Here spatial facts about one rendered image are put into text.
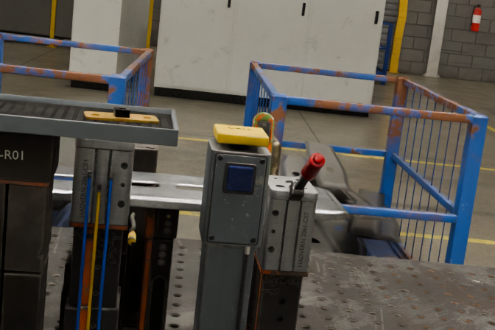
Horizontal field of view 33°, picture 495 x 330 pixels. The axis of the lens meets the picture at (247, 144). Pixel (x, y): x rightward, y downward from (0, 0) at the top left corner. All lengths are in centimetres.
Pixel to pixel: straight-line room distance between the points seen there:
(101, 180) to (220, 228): 21
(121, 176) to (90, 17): 799
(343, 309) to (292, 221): 62
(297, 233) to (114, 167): 27
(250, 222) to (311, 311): 75
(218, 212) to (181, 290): 78
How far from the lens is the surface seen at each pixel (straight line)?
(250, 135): 95
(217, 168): 95
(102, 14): 906
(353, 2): 916
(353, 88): 924
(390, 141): 426
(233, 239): 97
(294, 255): 117
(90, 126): 90
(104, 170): 111
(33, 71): 307
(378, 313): 175
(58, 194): 125
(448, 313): 183
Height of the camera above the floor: 133
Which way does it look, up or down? 11 degrees down
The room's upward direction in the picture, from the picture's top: 7 degrees clockwise
